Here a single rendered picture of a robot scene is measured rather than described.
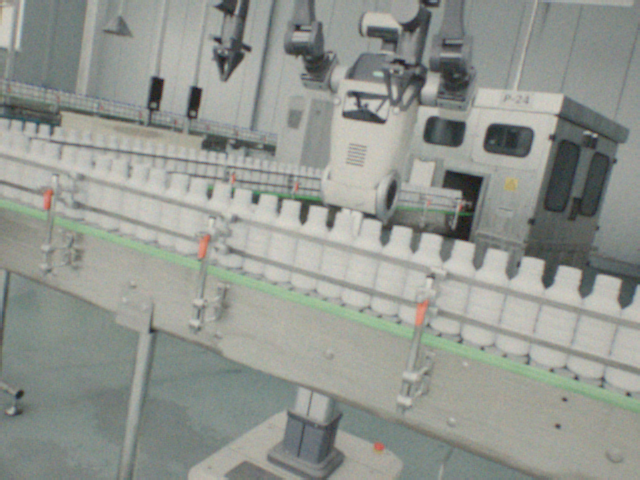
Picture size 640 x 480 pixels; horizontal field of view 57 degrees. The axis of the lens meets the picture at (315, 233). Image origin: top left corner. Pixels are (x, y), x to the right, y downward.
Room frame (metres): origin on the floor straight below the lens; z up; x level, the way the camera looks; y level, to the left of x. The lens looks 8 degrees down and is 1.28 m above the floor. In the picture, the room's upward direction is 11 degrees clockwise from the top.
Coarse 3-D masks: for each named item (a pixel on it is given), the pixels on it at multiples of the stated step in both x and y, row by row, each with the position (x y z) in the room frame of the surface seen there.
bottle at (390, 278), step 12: (396, 228) 1.08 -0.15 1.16; (396, 240) 1.08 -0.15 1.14; (408, 240) 1.08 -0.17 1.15; (384, 252) 1.08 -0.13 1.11; (396, 252) 1.07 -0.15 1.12; (408, 252) 1.08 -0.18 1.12; (384, 264) 1.08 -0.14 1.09; (384, 276) 1.07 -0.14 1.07; (396, 276) 1.07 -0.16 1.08; (384, 288) 1.07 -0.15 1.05; (396, 288) 1.07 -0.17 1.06; (372, 300) 1.09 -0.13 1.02; (384, 300) 1.07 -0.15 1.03; (384, 312) 1.07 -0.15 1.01; (396, 312) 1.07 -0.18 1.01
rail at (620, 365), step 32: (32, 192) 1.46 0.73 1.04; (128, 192) 1.33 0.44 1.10; (256, 224) 1.18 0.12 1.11; (256, 256) 1.18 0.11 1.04; (384, 256) 1.06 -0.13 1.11; (352, 288) 1.08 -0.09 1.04; (512, 288) 0.97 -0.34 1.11; (480, 320) 0.98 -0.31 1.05; (608, 320) 0.90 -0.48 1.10; (576, 352) 0.92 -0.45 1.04
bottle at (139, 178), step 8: (136, 168) 1.35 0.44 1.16; (144, 168) 1.36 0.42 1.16; (136, 176) 1.35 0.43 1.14; (144, 176) 1.36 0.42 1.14; (128, 184) 1.35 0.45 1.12; (136, 184) 1.34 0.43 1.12; (144, 184) 1.35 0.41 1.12; (128, 200) 1.34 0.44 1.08; (136, 200) 1.34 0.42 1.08; (128, 208) 1.34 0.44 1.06; (136, 208) 1.34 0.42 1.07; (128, 216) 1.34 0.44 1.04; (136, 216) 1.35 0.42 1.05; (120, 224) 1.35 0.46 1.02; (128, 224) 1.34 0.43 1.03; (120, 232) 1.36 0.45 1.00; (128, 232) 1.34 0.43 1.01
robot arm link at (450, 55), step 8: (448, 48) 1.59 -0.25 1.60; (456, 48) 1.58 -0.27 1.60; (440, 56) 1.59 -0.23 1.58; (448, 56) 1.59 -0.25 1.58; (456, 56) 1.58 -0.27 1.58; (440, 64) 1.60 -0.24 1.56; (448, 64) 1.59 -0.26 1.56; (456, 64) 1.58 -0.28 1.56; (448, 72) 1.62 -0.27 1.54; (456, 72) 1.60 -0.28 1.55
